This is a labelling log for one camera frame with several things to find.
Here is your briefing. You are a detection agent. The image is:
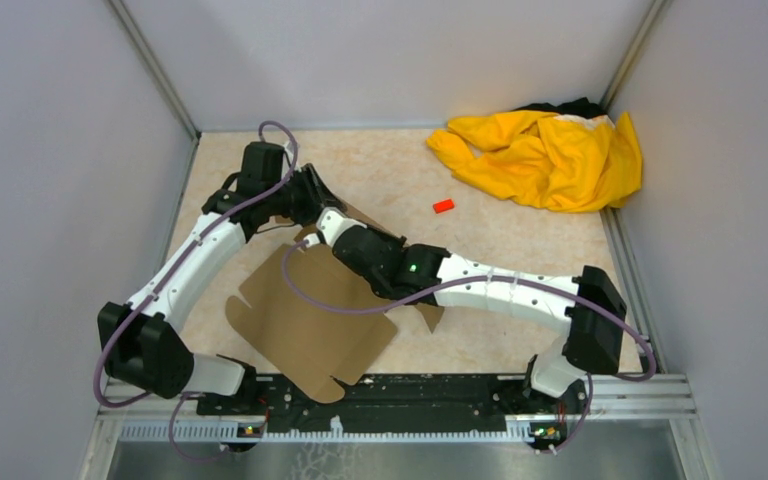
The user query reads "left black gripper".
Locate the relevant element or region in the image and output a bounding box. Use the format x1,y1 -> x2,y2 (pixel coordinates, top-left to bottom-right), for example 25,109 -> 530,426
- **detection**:
266,163 -> 348,227

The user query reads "brown cardboard box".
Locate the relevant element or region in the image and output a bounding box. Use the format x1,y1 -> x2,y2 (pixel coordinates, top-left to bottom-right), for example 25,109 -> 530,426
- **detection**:
224,198 -> 445,404

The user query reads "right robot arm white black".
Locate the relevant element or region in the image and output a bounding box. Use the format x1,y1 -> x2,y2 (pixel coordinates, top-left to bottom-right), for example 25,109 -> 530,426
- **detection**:
317,216 -> 627,412

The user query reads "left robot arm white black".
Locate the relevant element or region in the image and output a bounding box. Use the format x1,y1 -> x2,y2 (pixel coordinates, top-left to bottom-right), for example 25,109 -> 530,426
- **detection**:
93,164 -> 347,414

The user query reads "small red block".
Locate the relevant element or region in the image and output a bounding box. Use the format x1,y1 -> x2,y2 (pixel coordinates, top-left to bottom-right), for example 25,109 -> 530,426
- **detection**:
432,199 -> 455,214

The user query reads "yellow cloth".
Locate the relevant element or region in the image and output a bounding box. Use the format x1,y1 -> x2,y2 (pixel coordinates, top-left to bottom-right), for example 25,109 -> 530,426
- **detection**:
426,110 -> 644,213

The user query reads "black cloth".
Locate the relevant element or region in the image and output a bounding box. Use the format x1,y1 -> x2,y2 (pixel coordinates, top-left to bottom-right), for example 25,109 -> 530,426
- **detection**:
515,97 -> 607,119

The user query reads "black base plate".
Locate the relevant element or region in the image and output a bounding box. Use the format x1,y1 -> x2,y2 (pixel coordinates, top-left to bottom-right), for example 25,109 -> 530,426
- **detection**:
196,374 -> 586,434

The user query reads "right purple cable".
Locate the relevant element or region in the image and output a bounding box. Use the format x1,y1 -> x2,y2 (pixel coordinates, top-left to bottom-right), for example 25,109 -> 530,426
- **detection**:
281,239 -> 658,454

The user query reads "purple cable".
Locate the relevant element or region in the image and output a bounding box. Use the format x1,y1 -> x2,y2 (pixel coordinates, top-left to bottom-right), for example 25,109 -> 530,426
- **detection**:
92,120 -> 300,463
281,239 -> 658,454

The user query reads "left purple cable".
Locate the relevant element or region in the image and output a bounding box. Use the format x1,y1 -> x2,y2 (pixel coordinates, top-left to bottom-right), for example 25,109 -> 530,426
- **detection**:
92,120 -> 300,463

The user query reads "aluminium frame rail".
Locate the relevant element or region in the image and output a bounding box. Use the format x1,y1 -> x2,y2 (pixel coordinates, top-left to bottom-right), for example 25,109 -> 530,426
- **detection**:
98,374 -> 697,445

